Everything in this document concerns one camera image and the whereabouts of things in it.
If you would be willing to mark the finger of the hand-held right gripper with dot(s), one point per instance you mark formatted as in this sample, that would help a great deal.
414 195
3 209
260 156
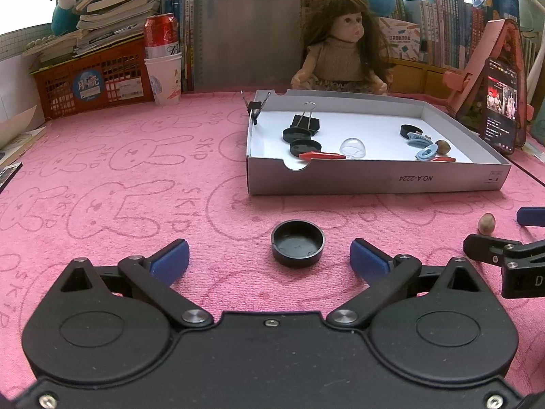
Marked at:
485 247
532 216

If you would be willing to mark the white illustrated box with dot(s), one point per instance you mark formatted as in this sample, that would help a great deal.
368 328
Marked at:
402 38

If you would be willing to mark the red soda can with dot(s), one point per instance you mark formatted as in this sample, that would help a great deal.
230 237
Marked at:
161 34

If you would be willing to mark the red plastic stick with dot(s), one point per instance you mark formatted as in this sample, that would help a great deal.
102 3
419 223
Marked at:
319 156
443 159

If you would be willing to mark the long-haired doll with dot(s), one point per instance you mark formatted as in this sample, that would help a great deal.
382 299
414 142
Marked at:
340 55

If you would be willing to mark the black smartphone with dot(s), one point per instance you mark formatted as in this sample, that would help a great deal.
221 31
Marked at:
498 106

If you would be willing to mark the clear plastic dome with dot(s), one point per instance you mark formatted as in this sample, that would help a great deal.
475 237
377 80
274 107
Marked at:
353 148

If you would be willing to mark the pink triangular stand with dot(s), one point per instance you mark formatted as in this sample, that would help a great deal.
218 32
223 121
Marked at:
481 51

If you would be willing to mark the stack of lying books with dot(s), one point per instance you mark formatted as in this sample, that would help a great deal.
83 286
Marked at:
115 4

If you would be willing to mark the blue white plush toy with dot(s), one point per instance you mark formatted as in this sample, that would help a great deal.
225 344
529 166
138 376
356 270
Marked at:
64 17

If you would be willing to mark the black plastic cap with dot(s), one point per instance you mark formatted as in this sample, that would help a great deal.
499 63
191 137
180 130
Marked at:
297 134
409 130
304 147
298 243

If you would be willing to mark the orange plastic basket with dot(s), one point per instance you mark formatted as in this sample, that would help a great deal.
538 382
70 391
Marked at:
115 76

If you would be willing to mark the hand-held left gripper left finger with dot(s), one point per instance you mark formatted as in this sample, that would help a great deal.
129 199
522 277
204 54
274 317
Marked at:
170 260

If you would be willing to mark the white cardboard box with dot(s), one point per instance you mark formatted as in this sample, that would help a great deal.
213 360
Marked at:
362 119

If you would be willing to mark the black binder clip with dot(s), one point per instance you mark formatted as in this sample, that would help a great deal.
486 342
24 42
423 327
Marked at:
306 122
254 108

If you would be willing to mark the light blue hair clip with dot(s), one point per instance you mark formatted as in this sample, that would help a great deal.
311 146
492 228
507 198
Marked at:
425 152

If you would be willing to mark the brown nut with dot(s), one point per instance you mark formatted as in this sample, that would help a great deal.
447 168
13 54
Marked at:
486 223
443 148

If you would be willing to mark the white paper sheets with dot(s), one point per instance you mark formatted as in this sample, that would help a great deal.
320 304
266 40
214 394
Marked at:
17 93

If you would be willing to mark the clear plastic storage box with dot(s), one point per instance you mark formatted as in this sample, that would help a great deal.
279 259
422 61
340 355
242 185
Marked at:
247 38

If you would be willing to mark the upright blue booklets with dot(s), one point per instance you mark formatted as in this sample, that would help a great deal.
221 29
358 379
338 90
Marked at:
179 17

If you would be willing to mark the flat booklets pile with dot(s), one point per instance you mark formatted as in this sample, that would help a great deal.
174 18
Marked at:
21 145

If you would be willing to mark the row of upright books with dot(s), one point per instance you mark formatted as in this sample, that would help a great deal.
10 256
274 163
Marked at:
443 21

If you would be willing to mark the white paper cup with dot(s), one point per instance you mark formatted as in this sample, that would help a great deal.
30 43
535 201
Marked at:
164 81

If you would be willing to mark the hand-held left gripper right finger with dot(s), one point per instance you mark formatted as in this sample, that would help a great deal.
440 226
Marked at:
368 260

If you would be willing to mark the pink rabbit-print mat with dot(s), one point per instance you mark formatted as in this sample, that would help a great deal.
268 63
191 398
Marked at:
127 200

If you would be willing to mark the yellow wooden organiser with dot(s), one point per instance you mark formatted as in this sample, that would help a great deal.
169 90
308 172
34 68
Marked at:
417 81

